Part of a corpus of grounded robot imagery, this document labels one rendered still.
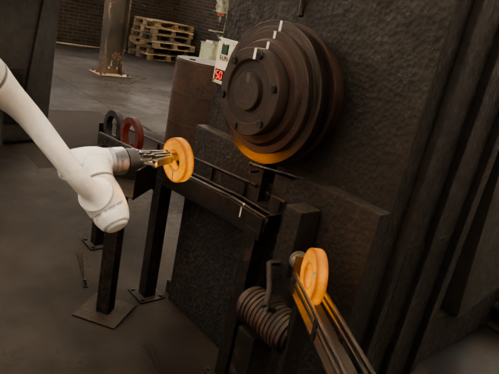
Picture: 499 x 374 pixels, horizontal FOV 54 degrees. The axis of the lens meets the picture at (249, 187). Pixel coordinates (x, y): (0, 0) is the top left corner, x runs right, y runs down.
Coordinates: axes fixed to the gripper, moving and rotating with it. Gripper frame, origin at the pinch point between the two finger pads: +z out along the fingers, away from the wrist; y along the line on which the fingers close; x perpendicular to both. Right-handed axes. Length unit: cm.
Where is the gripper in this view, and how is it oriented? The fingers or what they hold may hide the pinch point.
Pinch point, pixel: (177, 155)
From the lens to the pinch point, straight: 173.6
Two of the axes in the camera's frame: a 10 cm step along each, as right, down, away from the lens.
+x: 1.5, -9.2, -3.5
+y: 6.4, 3.6, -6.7
